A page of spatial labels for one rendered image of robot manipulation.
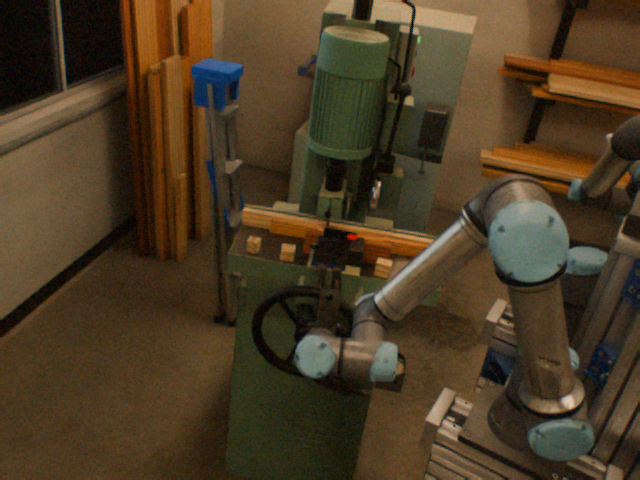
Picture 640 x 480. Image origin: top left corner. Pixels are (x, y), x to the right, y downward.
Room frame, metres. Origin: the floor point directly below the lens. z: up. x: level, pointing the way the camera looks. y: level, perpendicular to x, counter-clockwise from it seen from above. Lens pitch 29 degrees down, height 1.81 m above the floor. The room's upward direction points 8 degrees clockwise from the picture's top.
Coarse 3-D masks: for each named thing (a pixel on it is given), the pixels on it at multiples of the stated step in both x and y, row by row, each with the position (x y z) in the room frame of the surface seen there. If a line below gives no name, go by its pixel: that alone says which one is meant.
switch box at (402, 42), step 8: (400, 32) 1.87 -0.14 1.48; (408, 32) 1.88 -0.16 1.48; (416, 32) 1.89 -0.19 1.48; (400, 40) 1.87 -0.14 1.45; (416, 40) 1.87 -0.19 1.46; (400, 48) 1.87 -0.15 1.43; (416, 48) 1.87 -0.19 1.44; (400, 56) 1.87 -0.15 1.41; (400, 64) 1.87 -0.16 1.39; (408, 64) 1.87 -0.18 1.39; (392, 72) 1.87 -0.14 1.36; (408, 72) 1.87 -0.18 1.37; (392, 80) 1.87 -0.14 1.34; (400, 80) 1.87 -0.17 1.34; (408, 80) 1.87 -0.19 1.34
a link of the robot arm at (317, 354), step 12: (312, 336) 0.93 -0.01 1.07; (324, 336) 0.94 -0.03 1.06; (336, 336) 0.95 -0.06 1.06; (300, 348) 0.89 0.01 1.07; (312, 348) 0.89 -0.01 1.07; (324, 348) 0.89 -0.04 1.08; (336, 348) 0.91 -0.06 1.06; (300, 360) 0.88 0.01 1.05; (312, 360) 0.88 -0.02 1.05; (324, 360) 0.88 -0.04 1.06; (336, 360) 0.90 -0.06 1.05; (312, 372) 0.87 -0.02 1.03; (324, 372) 0.87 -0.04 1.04; (336, 372) 0.89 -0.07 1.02
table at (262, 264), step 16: (240, 240) 1.53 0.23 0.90; (272, 240) 1.56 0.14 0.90; (288, 240) 1.57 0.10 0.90; (304, 240) 1.59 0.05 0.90; (240, 256) 1.45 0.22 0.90; (256, 256) 1.46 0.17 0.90; (272, 256) 1.47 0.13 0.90; (304, 256) 1.50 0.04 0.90; (400, 256) 1.58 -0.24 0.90; (240, 272) 1.45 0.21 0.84; (256, 272) 1.45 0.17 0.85; (272, 272) 1.45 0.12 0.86; (288, 272) 1.44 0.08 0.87; (304, 272) 1.44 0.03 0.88; (368, 272) 1.46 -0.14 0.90; (368, 288) 1.43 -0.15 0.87; (304, 304) 1.35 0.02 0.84; (352, 304) 1.34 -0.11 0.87; (432, 304) 1.43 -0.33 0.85
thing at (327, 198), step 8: (344, 184) 1.65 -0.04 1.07; (320, 192) 1.58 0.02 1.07; (328, 192) 1.58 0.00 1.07; (336, 192) 1.59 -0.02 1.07; (344, 192) 1.60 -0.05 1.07; (320, 200) 1.56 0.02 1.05; (328, 200) 1.56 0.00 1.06; (336, 200) 1.55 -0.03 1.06; (320, 208) 1.56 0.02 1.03; (336, 208) 1.55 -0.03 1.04; (320, 216) 1.56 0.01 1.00; (336, 216) 1.55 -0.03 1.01
